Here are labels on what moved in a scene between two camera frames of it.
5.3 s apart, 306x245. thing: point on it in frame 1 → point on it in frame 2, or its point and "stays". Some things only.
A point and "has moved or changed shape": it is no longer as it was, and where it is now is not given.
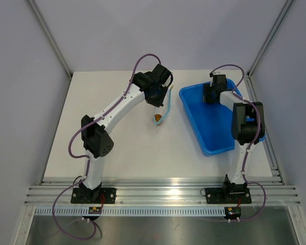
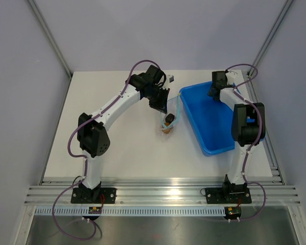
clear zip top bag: (164, 109) has moved or changed shape
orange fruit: (157, 117) → (166, 131)
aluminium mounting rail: (160, 192) stays
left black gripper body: (157, 99) stays
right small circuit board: (232, 211) stays
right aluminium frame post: (285, 8) stays
